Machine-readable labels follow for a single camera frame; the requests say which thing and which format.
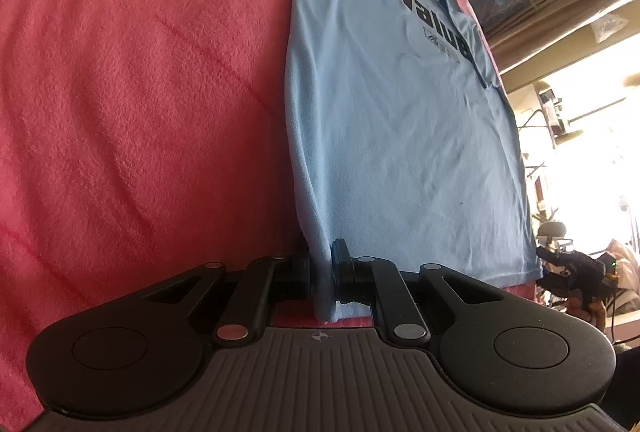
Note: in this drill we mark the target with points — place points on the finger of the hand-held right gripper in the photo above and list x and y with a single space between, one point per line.
570 259

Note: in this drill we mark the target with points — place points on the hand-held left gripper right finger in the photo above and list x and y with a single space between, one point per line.
341 262

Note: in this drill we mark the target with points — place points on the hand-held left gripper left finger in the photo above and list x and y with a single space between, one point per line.
302 277

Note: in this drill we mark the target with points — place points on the light blue printed t-shirt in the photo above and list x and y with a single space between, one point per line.
400 137

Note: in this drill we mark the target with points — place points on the dark metal rack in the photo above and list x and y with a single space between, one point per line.
550 112

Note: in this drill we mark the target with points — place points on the pink floral blanket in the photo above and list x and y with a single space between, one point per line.
125 87

